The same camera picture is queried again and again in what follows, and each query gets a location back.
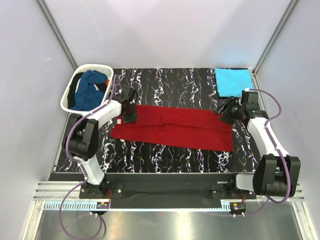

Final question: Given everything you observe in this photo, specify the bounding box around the red t shirt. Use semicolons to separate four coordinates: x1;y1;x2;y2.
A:
110;105;234;152

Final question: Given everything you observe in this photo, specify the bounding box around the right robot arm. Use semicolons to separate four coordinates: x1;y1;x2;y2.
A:
216;88;301;204

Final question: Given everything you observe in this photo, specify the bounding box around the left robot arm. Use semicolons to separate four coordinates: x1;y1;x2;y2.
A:
62;87;138;186

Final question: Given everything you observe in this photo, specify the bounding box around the folded cyan t shirt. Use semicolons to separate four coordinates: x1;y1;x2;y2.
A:
215;68;253;98

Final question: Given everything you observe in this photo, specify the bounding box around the white perforated laundry basket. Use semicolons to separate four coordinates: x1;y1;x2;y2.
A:
60;64;114;115

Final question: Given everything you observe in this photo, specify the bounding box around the blue t shirt in basket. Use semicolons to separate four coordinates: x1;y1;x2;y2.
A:
70;70;109;112

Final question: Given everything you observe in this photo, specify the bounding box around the black garment in basket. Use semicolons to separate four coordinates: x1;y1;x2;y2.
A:
67;72;84;109

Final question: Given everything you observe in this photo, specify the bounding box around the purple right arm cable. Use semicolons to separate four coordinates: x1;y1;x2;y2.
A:
207;88;295;217

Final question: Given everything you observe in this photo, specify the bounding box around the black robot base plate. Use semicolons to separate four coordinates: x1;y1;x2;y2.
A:
79;173;256;200

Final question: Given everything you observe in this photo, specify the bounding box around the aluminium rail with connectors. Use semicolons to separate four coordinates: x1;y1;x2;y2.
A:
43;200;247;215

